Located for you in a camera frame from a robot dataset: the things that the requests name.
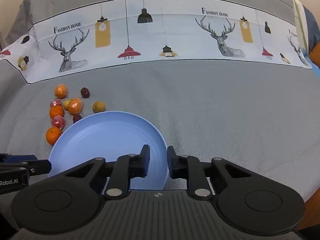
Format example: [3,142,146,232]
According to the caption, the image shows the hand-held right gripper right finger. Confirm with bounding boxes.
[167,145,259,201]

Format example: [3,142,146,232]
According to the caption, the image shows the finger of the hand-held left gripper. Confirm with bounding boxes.
[0,153,38,165]
[0,159,52,177]

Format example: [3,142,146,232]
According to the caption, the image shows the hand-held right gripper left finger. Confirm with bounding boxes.
[60,144,151,201]

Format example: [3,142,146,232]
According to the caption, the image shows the bare orange tangerine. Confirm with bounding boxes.
[49,105,65,119]
[46,127,62,146]

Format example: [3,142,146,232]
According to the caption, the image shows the red plastic-wrapped fruit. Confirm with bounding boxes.
[51,115,66,130]

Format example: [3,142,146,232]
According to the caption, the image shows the blue round plate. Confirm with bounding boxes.
[47,111,169,191]

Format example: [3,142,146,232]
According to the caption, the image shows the plastic-wrapped orange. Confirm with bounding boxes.
[54,84,68,99]
[67,98,83,115]

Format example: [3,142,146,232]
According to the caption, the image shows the yellow-brown round fruit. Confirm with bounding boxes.
[92,101,105,113]

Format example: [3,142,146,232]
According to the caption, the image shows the grey printed bed sheet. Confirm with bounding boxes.
[0,0,316,230]

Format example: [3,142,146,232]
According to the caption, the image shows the dark blue cloth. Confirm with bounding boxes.
[302,4,320,55]

